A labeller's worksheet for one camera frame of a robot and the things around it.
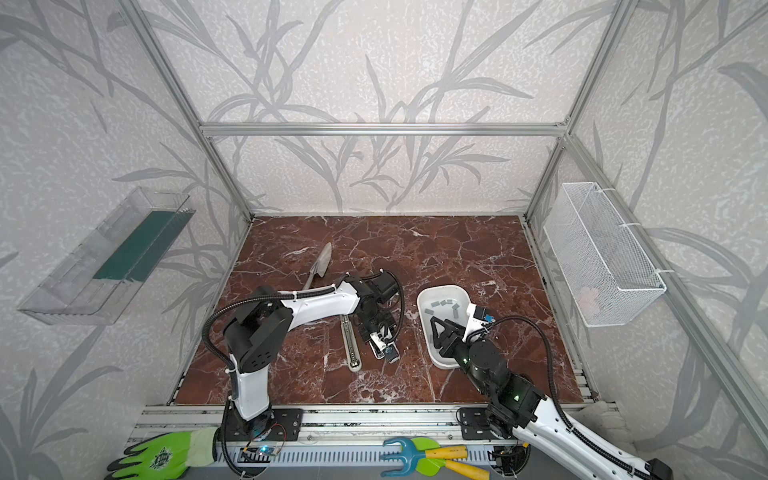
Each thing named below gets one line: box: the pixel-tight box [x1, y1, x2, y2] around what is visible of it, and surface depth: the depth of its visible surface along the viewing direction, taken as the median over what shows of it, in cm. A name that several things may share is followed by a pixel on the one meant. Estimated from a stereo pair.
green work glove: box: [105, 427, 217, 480], surface depth 70 cm
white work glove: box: [569, 401, 648, 461], surface depth 76 cm
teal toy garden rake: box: [380, 437, 469, 477], surface depth 70 cm
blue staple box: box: [384, 341, 400, 364], surface depth 74 cm
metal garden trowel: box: [303, 242, 332, 290], surface depth 107 cm
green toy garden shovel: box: [411, 437, 491, 480], surface depth 69 cm
